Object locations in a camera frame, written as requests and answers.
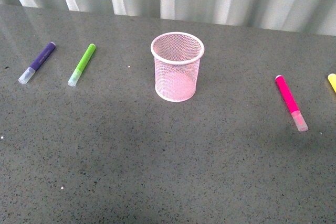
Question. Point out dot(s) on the pink marker pen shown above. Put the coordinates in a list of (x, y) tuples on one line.
[(291, 104)]

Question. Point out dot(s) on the purple marker pen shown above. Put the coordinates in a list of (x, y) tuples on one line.
[(37, 63)]

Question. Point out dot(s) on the pink mesh pen cup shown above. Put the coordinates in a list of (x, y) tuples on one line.
[(177, 58)]

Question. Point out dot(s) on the green marker pen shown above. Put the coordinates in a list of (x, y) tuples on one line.
[(81, 65)]

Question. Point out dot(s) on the yellow marker pen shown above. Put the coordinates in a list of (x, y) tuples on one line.
[(332, 80)]

